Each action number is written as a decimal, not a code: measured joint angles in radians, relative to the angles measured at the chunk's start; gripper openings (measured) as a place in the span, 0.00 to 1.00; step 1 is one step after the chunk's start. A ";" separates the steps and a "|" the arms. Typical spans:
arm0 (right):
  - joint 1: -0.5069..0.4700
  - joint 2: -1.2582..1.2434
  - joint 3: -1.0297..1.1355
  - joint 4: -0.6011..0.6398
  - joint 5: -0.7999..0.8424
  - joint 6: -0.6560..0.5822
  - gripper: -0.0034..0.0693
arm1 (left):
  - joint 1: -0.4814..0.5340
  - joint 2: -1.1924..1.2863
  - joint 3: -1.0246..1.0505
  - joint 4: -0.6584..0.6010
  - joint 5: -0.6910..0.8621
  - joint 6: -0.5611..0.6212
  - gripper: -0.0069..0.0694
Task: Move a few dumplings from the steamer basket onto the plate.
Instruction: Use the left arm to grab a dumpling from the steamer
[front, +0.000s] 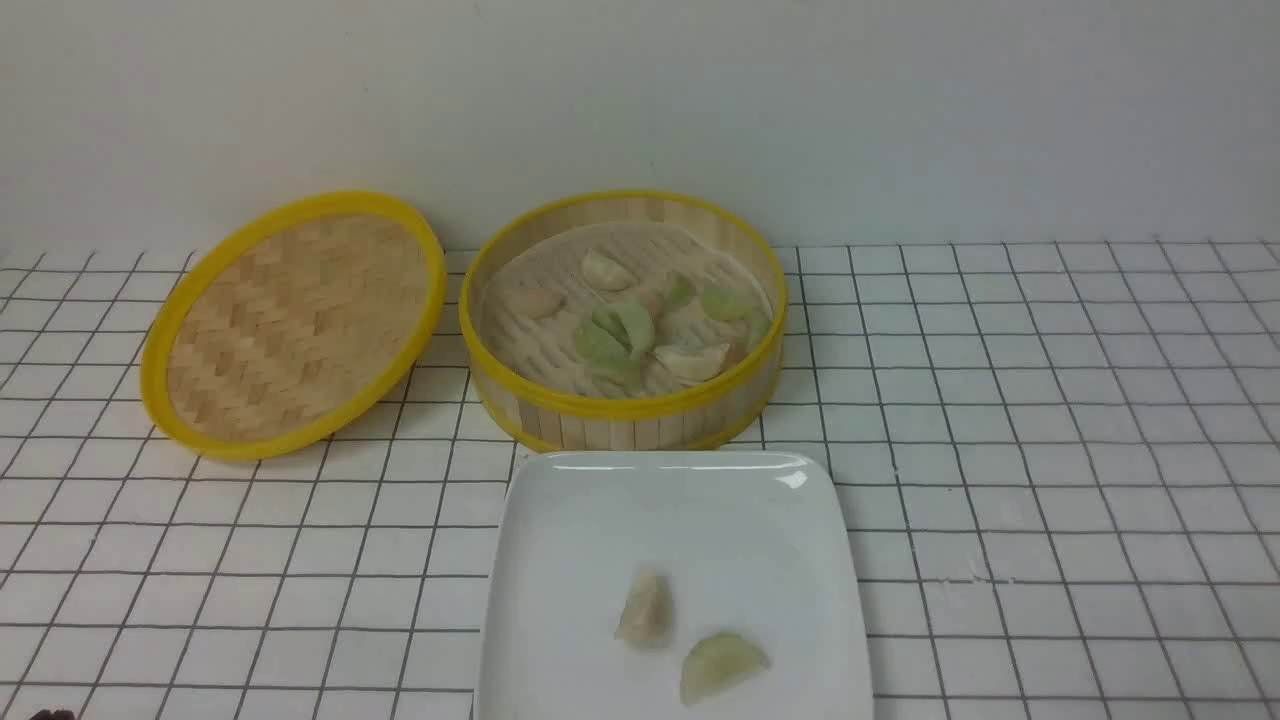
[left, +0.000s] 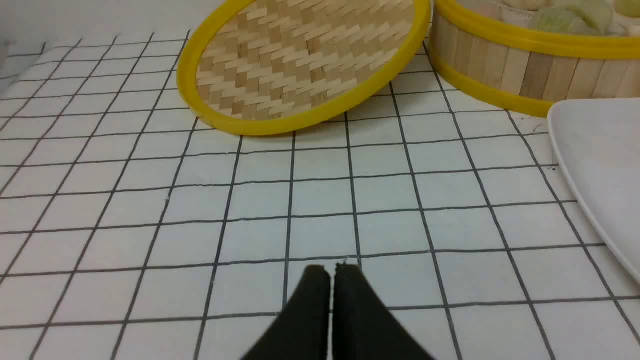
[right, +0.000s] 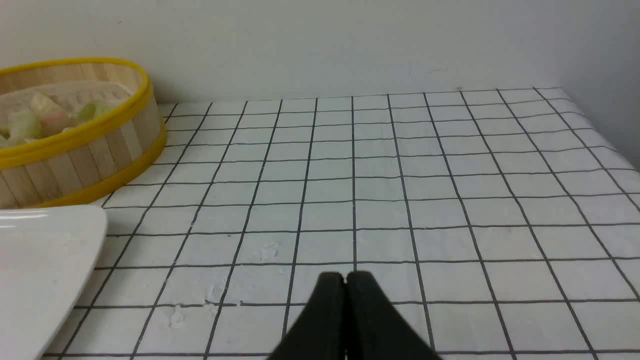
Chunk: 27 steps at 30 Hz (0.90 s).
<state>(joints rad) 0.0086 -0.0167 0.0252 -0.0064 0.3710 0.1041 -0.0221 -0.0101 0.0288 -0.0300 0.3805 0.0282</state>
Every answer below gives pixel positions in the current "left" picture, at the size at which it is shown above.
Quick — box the white steamed dumpling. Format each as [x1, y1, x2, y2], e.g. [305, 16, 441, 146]
[503, 0, 549, 12]

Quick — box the bamboo steamer basket yellow rim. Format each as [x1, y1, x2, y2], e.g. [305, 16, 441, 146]
[429, 0, 640, 117]

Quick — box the white checkered tablecloth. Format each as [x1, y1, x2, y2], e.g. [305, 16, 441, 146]
[0, 30, 639, 360]

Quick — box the green steamed dumpling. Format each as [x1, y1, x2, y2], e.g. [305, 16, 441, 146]
[563, 0, 614, 34]
[527, 7, 601, 36]

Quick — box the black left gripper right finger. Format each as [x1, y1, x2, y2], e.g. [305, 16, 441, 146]
[332, 263, 433, 360]

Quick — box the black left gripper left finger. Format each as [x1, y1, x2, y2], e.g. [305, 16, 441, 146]
[242, 265, 331, 360]

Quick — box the white square plate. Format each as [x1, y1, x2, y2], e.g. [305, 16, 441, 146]
[547, 98, 640, 281]

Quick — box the bamboo steamer lid yellow rim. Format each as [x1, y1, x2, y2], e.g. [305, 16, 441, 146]
[176, 0, 431, 136]

